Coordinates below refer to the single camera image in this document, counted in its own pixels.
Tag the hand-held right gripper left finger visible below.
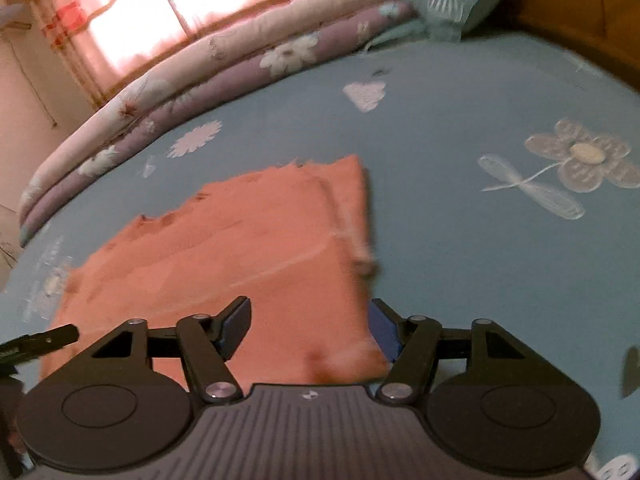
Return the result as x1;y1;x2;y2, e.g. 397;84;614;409
91;296;252;404

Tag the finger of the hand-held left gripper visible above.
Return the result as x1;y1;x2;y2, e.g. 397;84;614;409
0;324;80;364

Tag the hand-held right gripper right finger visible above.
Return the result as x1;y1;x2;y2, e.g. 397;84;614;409
372;298;526;404

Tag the orange knit sweater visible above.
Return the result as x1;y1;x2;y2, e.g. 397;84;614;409
40;154;391;386

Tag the blue floral bed sheet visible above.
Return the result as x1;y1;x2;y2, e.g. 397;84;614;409
0;35;640;480

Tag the folded pink floral quilt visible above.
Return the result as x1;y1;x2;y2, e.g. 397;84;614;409
17;0;421;248

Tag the wooden headboard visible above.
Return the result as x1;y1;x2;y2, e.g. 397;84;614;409
492;0;640;86

